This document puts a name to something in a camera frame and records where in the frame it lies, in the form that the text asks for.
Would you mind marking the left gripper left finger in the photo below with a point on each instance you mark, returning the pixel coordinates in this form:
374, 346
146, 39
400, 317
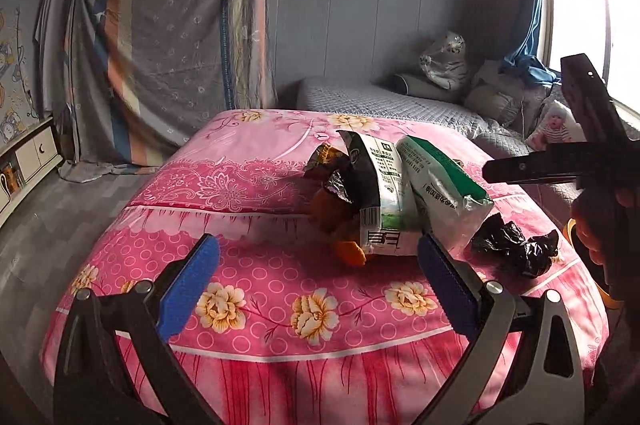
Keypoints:
186, 280

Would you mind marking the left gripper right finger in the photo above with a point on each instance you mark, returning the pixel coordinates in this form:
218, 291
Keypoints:
544, 383

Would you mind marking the green white milk carton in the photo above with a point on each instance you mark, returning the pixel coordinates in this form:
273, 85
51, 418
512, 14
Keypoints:
454, 204

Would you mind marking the orange foil snack wrapper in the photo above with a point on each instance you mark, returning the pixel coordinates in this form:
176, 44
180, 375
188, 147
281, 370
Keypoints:
335, 208

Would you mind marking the yellow rim trash bin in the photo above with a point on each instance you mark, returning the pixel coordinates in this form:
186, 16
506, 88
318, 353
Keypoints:
596, 271

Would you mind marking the right hand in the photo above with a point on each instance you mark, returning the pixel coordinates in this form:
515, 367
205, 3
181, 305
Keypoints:
598, 215

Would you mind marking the baby print pillow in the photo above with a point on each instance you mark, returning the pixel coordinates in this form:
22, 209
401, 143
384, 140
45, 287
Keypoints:
556, 126

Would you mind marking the crumpled black plastic bag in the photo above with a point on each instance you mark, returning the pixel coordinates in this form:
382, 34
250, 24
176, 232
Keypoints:
529, 256

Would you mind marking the blue curtain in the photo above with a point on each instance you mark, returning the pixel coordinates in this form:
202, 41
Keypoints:
522, 62

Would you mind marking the grey cushion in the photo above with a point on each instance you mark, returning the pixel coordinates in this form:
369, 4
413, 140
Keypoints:
494, 94

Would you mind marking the window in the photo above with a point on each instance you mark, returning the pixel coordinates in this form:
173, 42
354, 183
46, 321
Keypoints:
607, 31

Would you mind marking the plush white tiger toy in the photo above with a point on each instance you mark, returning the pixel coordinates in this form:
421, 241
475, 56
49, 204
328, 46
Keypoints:
443, 62

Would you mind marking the pink floral table cover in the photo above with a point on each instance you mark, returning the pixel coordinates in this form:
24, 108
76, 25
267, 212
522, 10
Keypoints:
284, 332

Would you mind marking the white low cabinet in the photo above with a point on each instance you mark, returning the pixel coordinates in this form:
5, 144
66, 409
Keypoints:
25, 162

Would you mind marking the grey quilted sofa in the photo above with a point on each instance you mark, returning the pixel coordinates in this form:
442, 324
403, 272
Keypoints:
389, 97

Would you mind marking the cartoon wall sticker sheet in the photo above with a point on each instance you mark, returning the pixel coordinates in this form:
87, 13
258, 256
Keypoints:
18, 111

